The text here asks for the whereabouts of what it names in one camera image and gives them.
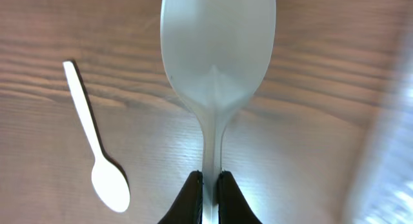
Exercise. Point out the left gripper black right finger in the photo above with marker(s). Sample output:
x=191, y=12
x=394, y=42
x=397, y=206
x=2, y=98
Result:
x=233, y=207

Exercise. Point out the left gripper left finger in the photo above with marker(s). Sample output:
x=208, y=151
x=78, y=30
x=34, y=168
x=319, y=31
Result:
x=187, y=207

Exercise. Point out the white spoon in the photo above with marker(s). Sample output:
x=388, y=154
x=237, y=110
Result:
x=108, y=181
x=216, y=54

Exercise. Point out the clear plastic basket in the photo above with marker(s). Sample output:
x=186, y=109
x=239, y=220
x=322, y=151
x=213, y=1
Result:
x=382, y=188

